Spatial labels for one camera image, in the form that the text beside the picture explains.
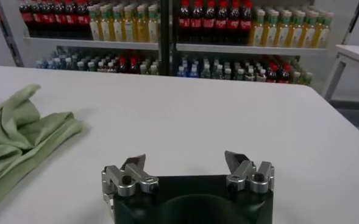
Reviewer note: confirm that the yellow tea bottle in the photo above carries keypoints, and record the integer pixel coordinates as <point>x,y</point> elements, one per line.
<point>94,29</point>
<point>142,29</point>
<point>130,29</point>
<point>309,35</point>
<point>270,34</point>
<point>106,29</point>
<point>118,29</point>
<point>283,34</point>
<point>323,36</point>
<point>257,33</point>
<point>153,29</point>
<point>296,35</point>

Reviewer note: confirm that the clear green bottle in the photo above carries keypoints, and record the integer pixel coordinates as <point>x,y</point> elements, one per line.
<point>58,63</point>
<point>68,63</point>
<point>217,73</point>
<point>206,72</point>

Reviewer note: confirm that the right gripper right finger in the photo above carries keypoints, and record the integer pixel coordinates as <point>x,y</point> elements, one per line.
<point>249,176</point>

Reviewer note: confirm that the blue water bottle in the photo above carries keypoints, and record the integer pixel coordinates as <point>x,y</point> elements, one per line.
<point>194,72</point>
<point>48,64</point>
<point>181,72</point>
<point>39,64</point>

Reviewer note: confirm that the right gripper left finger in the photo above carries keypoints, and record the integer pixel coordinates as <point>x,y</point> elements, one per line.
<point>127,179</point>

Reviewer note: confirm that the small cola bottle red cap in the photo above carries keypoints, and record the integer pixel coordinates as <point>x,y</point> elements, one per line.
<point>284,74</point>
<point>133,65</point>
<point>272,73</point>
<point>122,64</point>

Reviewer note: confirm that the white drinks display rack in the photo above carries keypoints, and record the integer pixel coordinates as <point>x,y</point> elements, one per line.
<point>90,43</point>
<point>243,49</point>

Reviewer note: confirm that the small dark bottle white cap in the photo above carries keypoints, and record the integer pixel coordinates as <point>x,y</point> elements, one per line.
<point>250,75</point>
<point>239,74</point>
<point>227,74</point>
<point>100,66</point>
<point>80,65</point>
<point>110,67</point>
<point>261,76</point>
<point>90,65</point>

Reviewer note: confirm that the light green t-shirt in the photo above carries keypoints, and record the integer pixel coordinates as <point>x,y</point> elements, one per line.
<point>14,137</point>

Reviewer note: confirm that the white side table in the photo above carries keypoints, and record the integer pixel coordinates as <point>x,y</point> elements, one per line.
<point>356,53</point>

